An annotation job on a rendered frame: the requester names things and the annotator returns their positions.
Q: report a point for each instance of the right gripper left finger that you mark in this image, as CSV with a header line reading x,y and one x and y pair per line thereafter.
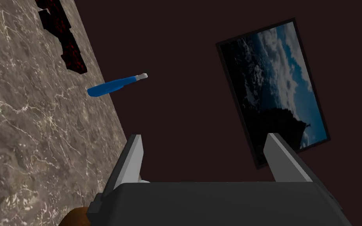
x,y
129,164

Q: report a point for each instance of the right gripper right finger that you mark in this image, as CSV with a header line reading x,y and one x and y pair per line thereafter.
x,y
284,161

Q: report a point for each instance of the framed sky and clouds picture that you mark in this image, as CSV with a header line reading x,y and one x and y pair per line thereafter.
x,y
272,91

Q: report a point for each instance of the brown round object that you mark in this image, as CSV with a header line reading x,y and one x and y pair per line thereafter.
x,y
75,217

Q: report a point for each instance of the blue bottle with white cap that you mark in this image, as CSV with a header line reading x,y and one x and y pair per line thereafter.
x,y
112,87

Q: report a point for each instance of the black and red blocky object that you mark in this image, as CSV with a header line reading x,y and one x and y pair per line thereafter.
x,y
62,34

